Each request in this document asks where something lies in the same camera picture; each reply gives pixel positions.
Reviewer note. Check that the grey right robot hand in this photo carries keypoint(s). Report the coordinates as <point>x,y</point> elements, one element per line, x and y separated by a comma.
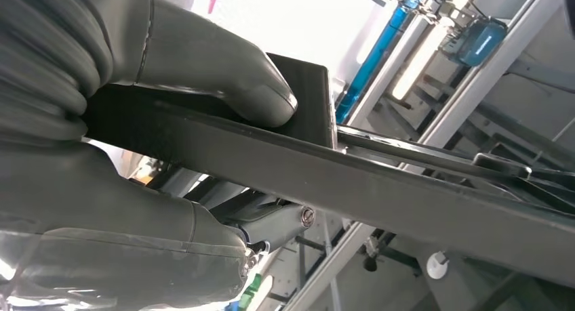
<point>90,210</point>

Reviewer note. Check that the teal power tool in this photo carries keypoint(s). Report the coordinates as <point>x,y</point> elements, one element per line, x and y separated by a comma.
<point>478,42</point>

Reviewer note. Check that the blue pole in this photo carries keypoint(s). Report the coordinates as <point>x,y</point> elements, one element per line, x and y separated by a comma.
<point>373,62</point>

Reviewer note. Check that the white round knob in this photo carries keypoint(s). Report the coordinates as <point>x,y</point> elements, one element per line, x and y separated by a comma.
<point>436,266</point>

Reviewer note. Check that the green object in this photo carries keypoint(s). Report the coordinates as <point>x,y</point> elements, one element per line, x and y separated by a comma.
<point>251,291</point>

